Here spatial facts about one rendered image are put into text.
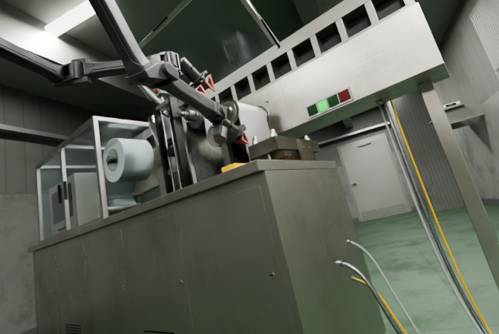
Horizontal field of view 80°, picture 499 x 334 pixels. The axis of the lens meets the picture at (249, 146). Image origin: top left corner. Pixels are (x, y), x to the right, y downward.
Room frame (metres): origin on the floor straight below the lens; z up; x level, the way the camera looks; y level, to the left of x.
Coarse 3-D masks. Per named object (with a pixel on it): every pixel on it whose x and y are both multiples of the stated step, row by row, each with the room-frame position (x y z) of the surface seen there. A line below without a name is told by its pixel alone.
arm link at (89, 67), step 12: (72, 60) 1.07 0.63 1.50; (84, 60) 1.08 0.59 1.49; (120, 60) 1.10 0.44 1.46; (156, 60) 1.12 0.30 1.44; (168, 60) 1.12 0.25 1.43; (84, 72) 1.07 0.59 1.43; (96, 72) 1.08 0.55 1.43; (108, 72) 1.10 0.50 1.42; (120, 72) 1.12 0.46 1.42; (84, 84) 1.10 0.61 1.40
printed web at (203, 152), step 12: (240, 108) 1.40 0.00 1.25; (252, 108) 1.49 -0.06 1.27; (204, 120) 1.52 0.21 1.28; (264, 120) 1.55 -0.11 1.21; (192, 132) 1.64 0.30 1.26; (204, 132) 1.71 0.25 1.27; (192, 144) 1.62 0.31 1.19; (204, 144) 1.70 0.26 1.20; (192, 156) 1.61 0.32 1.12; (204, 156) 1.68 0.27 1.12; (216, 156) 1.76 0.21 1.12; (204, 168) 1.67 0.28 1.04; (216, 168) 1.74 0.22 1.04
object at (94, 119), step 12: (96, 120) 1.83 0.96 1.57; (108, 120) 1.90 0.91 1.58; (120, 120) 1.97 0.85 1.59; (132, 120) 2.04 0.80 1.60; (96, 132) 1.82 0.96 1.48; (60, 144) 2.16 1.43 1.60; (96, 144) 1.82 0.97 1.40; (48, 156) 2.32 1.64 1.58; (60, 156) 2.17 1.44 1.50; (96, 156) 1.82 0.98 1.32; (36, 168) 2.51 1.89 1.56; (36, 180) 2.52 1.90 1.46; (36, 192) 2.53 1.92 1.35; (60, 192) 2.20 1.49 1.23
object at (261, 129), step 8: (240, 120) 1.38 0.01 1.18; (248, 120) 1.43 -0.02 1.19; (248, 128) 1.42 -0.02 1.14; (256, 128) 1.47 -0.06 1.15; (264, 128) 1.53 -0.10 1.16; (248, 136) 1.41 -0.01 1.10; (256, 136) 1.46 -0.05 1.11; (264, 136) 1.52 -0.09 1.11; (248, 144) 1.40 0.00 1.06; (248, 152) 1.38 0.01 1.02
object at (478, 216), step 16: (432, 96) 1.32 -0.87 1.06; (432, 112) 1.33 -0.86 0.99; (448, 128) 1.31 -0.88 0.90; (448, 144) 1.33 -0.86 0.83; (448, 160) 1.34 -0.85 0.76; (464, 160) 1.31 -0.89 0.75; (464, 176) 1.32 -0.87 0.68; (464, 192) 1.33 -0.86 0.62; (480, 208) 1.31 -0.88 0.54; (480, 224) 1.33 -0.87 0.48; (480, 240) 1.34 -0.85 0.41; (496, 240) 1.31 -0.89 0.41; (496, 256) 1.32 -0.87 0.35; (496, 272) 1.33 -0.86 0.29
